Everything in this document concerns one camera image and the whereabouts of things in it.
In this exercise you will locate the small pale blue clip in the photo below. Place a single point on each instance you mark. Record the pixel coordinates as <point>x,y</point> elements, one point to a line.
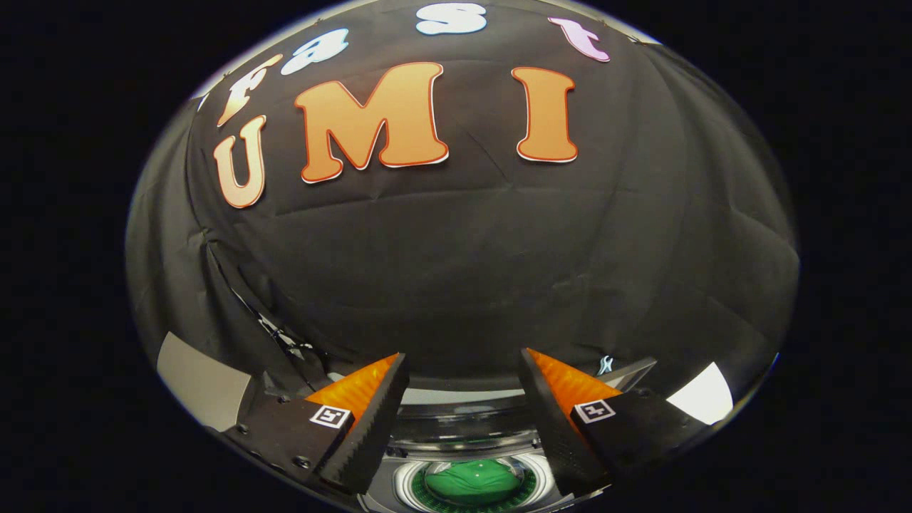
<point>606,365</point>

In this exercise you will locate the white flat board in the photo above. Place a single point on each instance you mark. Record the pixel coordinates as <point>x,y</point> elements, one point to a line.
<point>702,395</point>

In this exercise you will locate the green cloth garment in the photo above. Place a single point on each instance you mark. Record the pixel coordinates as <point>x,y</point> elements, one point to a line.
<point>474,481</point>

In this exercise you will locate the black backdrop cloth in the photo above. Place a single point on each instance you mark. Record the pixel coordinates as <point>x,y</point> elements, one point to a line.
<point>570,249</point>

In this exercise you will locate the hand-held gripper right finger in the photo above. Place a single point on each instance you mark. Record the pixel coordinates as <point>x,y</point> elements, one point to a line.
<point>552,427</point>

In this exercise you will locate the small grey washing machine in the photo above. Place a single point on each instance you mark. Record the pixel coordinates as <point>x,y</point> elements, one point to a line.
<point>463,445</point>

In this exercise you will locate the thin black rod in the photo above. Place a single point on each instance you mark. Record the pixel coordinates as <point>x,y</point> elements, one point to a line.
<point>274,331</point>

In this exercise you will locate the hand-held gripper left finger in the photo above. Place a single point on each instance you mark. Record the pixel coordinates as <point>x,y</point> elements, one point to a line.
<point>374,427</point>

